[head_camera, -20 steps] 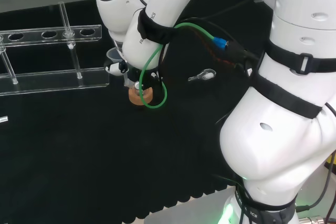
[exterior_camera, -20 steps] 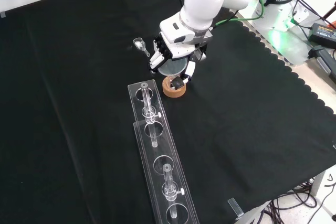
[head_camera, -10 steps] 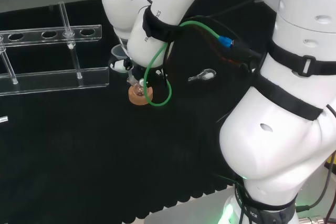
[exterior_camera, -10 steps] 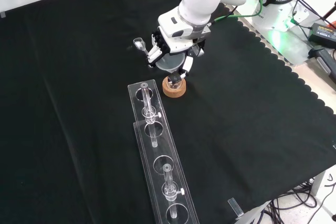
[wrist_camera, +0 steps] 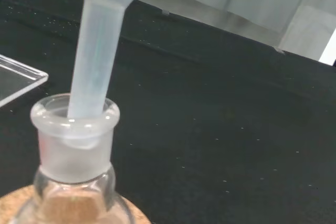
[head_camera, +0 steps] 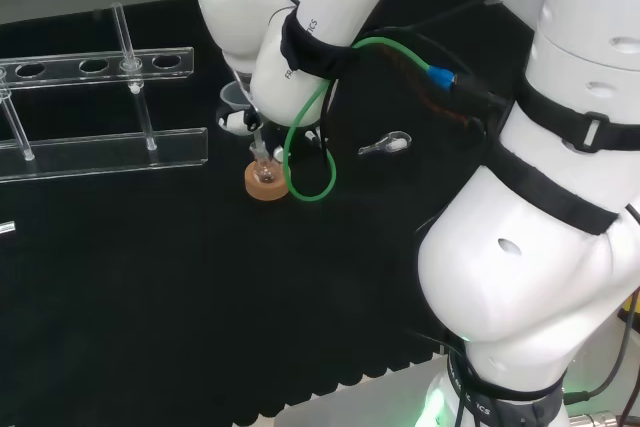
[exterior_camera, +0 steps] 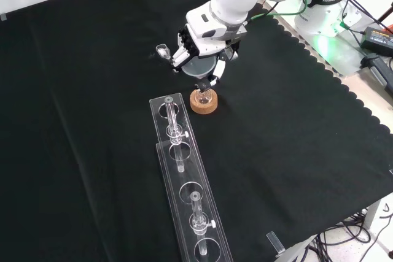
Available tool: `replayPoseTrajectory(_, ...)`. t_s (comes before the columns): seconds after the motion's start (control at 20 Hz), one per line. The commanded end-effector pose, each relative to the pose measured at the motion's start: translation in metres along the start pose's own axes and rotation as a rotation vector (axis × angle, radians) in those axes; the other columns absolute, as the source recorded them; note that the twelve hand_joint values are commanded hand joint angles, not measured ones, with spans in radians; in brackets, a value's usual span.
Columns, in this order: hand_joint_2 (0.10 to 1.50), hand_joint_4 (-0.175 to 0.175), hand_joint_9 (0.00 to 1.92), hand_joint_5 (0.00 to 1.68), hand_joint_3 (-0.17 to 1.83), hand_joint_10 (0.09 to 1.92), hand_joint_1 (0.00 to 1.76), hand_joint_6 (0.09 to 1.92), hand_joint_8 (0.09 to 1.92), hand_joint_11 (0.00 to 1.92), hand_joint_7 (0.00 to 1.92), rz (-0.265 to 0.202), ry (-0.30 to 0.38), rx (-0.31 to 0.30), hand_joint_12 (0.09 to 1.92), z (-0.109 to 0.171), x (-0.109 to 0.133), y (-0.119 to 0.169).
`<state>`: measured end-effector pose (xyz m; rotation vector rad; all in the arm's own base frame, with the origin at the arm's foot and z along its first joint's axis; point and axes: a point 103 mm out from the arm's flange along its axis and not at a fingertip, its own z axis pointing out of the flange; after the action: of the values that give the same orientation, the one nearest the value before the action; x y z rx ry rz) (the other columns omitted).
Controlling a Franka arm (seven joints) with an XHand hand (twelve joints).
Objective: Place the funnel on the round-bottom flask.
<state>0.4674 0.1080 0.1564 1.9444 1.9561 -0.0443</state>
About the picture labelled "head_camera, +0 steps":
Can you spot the small white label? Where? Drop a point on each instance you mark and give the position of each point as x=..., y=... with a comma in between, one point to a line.
x=7, y=227

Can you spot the clear plastic funnel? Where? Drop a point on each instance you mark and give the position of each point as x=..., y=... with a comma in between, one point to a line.
x=232, y=96

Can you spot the clear acrylic funnel stand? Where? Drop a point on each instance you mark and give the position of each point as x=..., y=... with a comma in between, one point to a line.
x=100, y=152

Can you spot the clear glass weighing funnel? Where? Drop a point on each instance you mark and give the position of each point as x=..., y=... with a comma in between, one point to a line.
x=395, y=143

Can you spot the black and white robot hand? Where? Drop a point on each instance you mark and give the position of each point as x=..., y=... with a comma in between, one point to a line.
x=237, y=123

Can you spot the clear glass round-bottom flask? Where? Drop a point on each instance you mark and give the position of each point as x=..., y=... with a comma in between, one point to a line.
x=264, y=174

